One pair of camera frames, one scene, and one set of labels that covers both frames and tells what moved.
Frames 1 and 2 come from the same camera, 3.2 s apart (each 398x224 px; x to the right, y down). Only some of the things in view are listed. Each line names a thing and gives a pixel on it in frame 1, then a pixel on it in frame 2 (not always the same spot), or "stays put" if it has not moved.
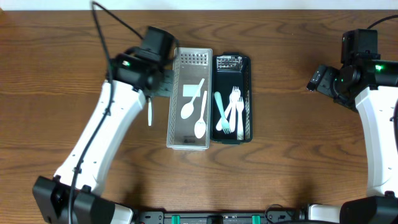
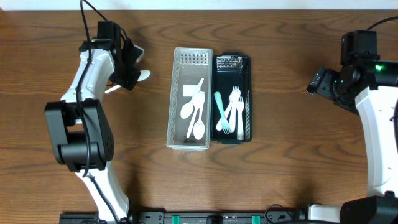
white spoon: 150,111 to 198,103
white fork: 240,107 stays put
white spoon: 188,109 stays put
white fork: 236,94 stays put
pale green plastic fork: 224,123 stays put
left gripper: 166,84 to 129,78
